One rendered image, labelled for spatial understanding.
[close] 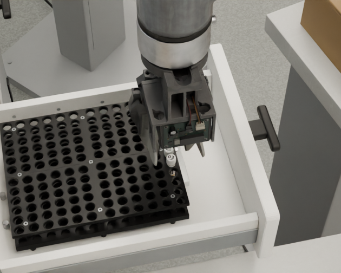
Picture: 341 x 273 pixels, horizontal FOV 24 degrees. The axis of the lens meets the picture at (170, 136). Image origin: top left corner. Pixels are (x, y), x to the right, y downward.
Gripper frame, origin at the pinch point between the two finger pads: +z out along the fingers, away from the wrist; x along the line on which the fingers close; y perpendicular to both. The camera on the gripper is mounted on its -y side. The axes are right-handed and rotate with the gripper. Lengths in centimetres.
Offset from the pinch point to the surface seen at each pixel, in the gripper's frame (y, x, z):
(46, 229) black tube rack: 7.0, -17.0, 4.0
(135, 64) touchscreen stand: -91, 9, 90
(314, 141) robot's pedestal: -22, 32, 40
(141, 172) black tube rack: 1.3, -4.1, 4.0
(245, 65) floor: -87, 41, 94
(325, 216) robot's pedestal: -14, 34, 55
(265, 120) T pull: -2.5, 13.5, 2.9
